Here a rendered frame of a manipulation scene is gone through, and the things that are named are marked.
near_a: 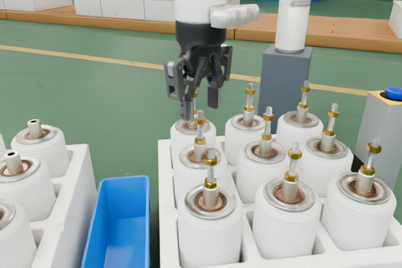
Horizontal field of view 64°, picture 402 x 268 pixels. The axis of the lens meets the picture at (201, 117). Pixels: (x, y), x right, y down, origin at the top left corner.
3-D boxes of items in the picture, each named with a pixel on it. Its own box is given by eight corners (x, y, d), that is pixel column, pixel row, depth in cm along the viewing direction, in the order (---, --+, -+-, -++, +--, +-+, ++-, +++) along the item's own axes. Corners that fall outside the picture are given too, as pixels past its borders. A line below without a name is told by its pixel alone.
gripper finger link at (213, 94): (218, 89, 54) (217, 109, 55) (220, 88, 54) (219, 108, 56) (207, 86, 55) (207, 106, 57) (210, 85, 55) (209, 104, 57)
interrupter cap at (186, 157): (174, 168, 55) (174, 165, 54) (183, 146, 61) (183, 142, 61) (219, 172, 54) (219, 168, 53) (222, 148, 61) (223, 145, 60)
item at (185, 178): (171, 249, 62) (167, 170, 54) (181, 213, 70) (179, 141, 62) (222, 254, 61) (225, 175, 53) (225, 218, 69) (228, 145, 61)
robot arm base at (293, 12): (276, 45, 110) (282, -9, 102) (304, 48, 107) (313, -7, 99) (271, 52, 102) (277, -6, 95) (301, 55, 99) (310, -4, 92)
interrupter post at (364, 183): (352, 191, 49) (356, 173, 48) (355, 183, 51) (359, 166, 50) (369, 197, 48) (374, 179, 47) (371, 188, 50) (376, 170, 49)
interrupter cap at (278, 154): (291, 149, 60) (291, 146, 60) (278, 170, 54) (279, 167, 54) (252, 139, 64) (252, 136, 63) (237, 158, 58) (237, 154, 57)
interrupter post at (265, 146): (273, 152, 59) (274, 136, 58) (268, 158, 57) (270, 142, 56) (260, 149, 60) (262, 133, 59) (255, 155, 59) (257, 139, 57)
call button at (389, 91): (378, 95, 68) (380, 86, 67) (396, 94, 68) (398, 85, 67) (390, 103, 64) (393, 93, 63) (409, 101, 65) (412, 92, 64)
